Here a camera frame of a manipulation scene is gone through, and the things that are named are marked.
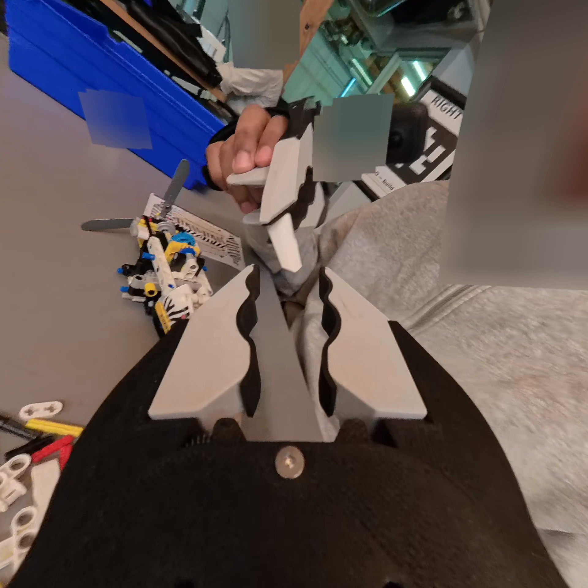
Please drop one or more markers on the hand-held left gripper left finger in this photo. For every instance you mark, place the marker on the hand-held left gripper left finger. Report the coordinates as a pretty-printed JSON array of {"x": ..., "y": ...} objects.
[{"x": 202, "y": 363}]

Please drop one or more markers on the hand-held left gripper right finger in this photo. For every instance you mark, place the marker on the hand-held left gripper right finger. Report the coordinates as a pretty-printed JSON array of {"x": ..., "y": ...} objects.
[{"x": 372, "y": 363}]

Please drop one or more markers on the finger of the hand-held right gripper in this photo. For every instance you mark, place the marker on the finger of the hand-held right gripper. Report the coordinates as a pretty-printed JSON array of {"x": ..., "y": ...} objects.
[
  {"x": 319, "y": 206},
  {"x": 285, "y": 179}
]

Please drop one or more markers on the striped sticker sheet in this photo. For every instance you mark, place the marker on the striped sticker sheet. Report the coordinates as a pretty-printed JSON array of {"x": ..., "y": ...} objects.
[{"x": 216, "y": 239}]

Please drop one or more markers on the lego plane model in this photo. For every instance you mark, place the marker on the lego plane model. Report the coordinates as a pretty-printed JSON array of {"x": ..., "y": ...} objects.
[{"x": 160, "y": 271}]

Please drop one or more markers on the pile of loose lego parts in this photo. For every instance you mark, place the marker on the pile of loose lego parts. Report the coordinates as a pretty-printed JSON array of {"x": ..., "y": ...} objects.
[{"x": 50, "y": 427}]

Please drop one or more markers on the person's right hand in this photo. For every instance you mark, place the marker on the person's right hand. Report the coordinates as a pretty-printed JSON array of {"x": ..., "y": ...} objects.
[{"x": 243, "y": 142}]

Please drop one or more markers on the black backpack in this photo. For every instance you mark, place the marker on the black backpack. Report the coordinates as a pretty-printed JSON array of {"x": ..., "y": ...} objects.
[{"x": 174, "y": 36}]

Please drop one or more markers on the blue plastic bin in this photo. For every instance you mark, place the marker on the blue plastic bin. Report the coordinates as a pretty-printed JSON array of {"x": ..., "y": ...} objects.
[{"x": 69, "y": 55}]

